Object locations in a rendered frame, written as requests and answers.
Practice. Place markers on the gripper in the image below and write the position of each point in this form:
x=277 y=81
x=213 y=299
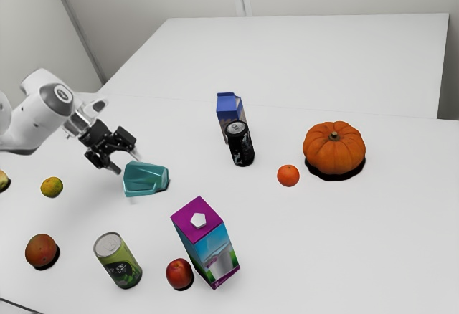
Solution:
x=102 y=139

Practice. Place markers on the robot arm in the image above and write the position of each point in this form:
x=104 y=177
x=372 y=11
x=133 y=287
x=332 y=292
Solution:
x=32 y=120

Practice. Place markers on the teal faceted mug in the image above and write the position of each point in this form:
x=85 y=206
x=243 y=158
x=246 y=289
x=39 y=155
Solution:
x=145 y=179

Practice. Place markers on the yellow-green citrus fruit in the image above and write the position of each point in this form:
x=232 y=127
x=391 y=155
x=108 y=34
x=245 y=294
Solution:
x=51 y=187

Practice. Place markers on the green drink can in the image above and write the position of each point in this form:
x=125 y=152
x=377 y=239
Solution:
x=117 y=260

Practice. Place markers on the purple-topped milk carton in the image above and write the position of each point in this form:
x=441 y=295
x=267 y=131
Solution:
x=206 y=243

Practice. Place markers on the blue gable-top carton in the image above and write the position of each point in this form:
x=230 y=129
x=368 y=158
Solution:
x=230 y=111

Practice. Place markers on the black drink can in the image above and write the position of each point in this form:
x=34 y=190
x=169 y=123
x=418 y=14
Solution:
x=240 y=143

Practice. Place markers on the red-orange round fruit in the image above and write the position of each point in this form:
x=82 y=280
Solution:
x=40 y=250

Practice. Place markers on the pale yellow-red fruit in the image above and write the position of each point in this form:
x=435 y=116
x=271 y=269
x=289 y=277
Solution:
x=2 y=180

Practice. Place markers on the red apple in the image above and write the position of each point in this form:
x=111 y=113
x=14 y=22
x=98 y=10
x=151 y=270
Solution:
x=179 y=273

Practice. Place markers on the small orange tangerine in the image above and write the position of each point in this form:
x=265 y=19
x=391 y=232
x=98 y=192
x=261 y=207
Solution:
x=288 y=175

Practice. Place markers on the orange pumpkin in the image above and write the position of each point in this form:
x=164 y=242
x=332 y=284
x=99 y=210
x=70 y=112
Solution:
x=334 y=147

